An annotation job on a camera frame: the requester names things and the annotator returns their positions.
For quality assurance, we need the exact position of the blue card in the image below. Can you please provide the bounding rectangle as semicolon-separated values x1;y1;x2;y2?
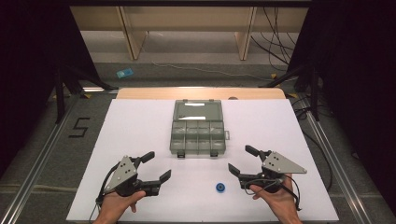
116;67;135;79

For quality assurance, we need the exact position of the wooden table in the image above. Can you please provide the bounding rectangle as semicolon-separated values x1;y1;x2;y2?
115;87;287;101

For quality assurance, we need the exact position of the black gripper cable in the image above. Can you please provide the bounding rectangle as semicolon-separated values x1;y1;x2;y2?
244;175;303;212
89;161;123;224

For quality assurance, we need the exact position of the white table sheet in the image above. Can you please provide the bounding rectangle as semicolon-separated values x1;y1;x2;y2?
65;98;340;223

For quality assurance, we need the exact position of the white floor cable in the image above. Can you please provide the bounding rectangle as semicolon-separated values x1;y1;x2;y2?
151;61;276;83

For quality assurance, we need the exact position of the wooden shelf unit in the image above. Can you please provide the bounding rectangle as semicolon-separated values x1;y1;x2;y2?
69;5;310;62

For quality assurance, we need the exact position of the bundle of black cables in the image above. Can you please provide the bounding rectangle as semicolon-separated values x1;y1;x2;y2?
249;6;301;73

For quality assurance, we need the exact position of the aluminium floor rail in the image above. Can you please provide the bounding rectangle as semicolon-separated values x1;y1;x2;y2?
298;95;374;224
0;92;82;224

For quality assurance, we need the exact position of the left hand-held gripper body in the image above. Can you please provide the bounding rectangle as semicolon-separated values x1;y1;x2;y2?
104;155;162;198

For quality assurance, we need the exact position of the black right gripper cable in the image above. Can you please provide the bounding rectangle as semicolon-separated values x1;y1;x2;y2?
244;175;303;212

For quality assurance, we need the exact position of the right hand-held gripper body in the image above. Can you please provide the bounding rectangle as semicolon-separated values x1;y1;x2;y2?
237;149;308;194

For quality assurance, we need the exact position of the black floor cable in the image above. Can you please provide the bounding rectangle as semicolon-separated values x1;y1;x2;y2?
291;95;334;192

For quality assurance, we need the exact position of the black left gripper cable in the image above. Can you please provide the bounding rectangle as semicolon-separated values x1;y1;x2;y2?
89;161;123;224

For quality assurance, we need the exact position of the black curtain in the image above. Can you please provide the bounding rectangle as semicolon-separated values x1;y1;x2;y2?
286;0;396;216
0;0;101;178

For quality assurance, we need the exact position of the grey plastic compartment box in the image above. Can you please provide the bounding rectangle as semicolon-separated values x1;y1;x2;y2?
169;99;231;159

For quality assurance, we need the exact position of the person's left hand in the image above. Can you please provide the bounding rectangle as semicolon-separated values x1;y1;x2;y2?
98;189;147;220

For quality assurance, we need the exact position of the black metal stand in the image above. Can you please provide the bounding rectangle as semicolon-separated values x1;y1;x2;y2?
53;61;120;125
258;61;322;123

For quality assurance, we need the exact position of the black tape floor mark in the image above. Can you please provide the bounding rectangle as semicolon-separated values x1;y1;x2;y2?
67;117;92;139

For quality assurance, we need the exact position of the person's right hand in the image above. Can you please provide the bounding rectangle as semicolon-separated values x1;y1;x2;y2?
249;173;297;219

